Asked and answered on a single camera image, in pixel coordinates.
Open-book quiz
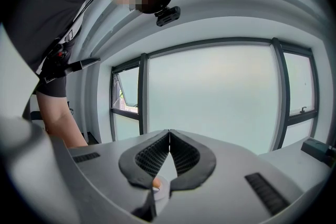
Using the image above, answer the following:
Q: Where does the black head-mounted camera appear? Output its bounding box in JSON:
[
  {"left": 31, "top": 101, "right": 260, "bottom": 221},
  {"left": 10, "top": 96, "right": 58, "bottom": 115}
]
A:
[{"left": 154, "top": 6, "right": 182, "bottom": 27}]

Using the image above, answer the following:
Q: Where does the large dark-framed frosted window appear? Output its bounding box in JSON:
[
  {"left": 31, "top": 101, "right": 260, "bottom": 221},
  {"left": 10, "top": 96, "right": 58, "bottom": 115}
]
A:
[{"left": 109, "top": 37, "right": 320, "bottom": 156}]

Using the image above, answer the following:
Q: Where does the thin black cable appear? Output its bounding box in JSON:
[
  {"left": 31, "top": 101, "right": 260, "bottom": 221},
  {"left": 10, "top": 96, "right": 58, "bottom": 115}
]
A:
[{"left": 75, "top": 0, "right": 103, "bottom": 22}]

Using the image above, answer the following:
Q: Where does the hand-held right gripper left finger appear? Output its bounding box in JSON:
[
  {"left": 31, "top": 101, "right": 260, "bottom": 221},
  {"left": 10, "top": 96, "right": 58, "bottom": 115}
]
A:
[{"left": 118, "top": 129, "right": 171, "bottom": 190}]

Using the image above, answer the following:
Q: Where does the black chest-mounted device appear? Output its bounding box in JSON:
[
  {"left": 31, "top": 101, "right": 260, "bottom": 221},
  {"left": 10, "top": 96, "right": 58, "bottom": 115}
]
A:
[{"left": 39, "top": 43, "right": 101, "bottom": 84}]

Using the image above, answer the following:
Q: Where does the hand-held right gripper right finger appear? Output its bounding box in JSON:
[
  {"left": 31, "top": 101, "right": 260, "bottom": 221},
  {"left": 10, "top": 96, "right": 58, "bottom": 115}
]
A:
[{"left": 169, "top": 129, "right": 217, "bottom": 191}]

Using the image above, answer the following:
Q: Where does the black box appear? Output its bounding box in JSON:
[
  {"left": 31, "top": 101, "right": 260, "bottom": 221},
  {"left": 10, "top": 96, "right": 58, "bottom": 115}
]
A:
[{"left": 300, "top": 138, "right": 336, "bottom": 167}]

